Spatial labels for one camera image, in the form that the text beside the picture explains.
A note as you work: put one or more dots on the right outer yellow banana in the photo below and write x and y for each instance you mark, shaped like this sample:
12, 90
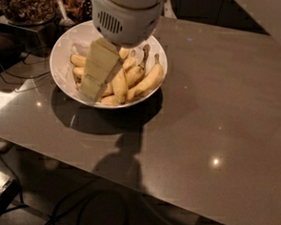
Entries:
149, 83

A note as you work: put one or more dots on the white plastic scoop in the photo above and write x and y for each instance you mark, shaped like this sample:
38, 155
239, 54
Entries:
64, 21

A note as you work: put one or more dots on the upper left yellow banana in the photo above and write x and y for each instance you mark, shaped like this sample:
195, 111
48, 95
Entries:
78, 60

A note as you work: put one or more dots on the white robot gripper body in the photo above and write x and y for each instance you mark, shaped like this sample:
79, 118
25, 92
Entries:
131, 25

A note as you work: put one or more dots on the yellow banana with dark stem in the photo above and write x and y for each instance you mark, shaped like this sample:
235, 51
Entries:
135, 74

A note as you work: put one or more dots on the container of dried snacks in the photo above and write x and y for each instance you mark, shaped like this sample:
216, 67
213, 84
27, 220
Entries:
77, 10

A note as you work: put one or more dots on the white ceramic bowl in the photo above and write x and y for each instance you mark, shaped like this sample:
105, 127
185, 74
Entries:
77, 41

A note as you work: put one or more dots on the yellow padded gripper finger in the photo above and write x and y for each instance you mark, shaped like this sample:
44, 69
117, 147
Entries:
103, 60

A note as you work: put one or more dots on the middle left yellow banana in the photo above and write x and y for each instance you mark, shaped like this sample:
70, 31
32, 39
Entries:
78, 71

